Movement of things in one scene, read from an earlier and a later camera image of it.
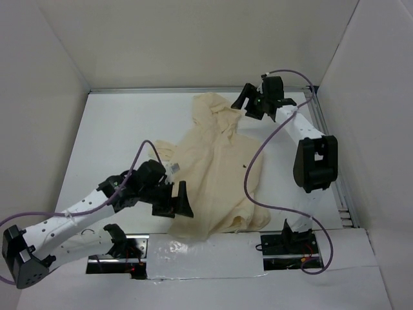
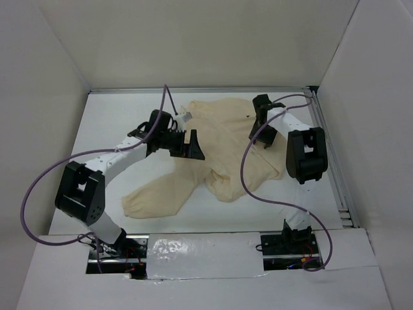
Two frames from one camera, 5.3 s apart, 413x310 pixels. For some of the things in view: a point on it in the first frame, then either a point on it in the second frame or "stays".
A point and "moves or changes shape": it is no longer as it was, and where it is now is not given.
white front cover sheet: (233, 256) stays
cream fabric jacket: (219, 170) moves or changes shape
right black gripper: (248, 91) to (268, 139)
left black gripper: (179, 205) to (191, 150)
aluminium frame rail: (344, 185) stays
